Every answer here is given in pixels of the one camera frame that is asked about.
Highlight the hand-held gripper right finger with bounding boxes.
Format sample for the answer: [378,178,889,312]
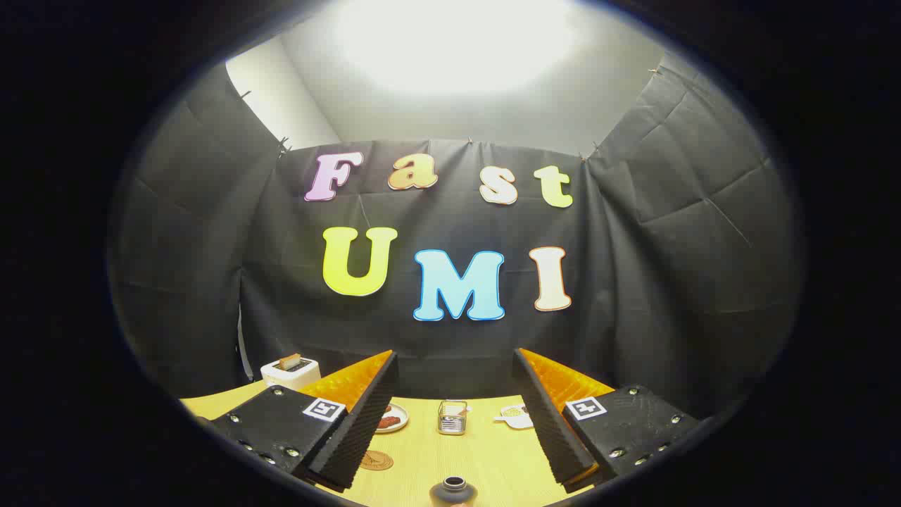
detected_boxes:
[513,348,702,494]

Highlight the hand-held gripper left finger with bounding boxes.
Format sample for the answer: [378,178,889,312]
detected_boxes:
[210,351,399,492]

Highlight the silver juice bottle green label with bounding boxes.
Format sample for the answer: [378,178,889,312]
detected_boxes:
[429,477,479,507]

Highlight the white round plate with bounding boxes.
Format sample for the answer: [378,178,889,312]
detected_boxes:
[373,403,410,433]

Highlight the white divided condiment dish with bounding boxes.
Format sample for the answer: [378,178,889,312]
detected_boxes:
[494,405,536,430]

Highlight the light wooden table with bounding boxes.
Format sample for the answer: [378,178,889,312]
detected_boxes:
[179,380,607,507]

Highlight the white toaster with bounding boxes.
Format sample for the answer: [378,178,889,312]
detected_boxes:
[260,356,322,392]

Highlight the metal wire basket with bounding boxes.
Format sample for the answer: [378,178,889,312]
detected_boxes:
[437,400,469,436]

